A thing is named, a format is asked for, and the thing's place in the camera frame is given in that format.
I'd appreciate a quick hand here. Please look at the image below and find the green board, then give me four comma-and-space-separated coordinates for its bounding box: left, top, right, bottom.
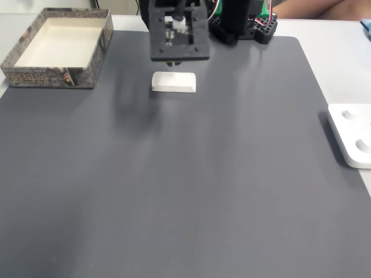
219, 0, 272, 18

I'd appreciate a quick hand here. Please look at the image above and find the blue object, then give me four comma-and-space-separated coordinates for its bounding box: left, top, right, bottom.
360, 17, 371, 37

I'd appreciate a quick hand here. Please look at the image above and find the patterned cardboard box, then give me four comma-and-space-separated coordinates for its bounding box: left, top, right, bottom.
0, 8, 114, 90

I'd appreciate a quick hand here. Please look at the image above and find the white block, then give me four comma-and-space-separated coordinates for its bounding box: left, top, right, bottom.
151, 71, 198, 94

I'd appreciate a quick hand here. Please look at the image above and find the black camera module on bracket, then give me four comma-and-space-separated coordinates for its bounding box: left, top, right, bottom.
148, 0, 210, 62

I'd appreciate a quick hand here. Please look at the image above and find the grey table mat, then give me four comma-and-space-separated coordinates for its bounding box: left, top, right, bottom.
0, 30, 371, 278

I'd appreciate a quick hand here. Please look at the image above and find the red white black servo cable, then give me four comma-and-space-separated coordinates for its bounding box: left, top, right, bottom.
249, 0, 276, 27
208, 0, 224, 21

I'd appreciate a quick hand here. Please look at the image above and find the white tray with round dimples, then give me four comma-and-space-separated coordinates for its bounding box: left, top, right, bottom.
327, 103, 371, 169

